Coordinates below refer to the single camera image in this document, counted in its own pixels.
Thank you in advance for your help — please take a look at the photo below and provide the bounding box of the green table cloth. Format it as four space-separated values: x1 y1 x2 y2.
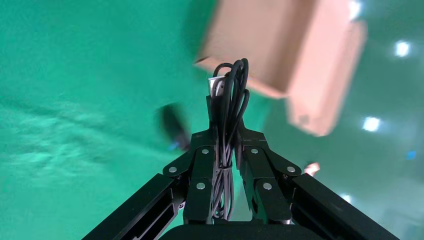
0 0 276 240

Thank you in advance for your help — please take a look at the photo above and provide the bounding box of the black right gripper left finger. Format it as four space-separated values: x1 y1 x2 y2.
81 95 220 240

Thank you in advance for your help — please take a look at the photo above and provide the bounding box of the black usb cable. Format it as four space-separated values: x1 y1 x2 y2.
207 58 251 222

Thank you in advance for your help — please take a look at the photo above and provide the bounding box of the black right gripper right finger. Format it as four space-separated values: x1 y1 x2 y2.
233 117 400 240

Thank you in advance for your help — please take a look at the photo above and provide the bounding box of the black computer mouse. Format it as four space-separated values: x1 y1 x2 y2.
155 102 192 153

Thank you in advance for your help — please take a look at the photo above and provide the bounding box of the open brown cardboard box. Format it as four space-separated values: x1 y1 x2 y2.
194 0 368 137

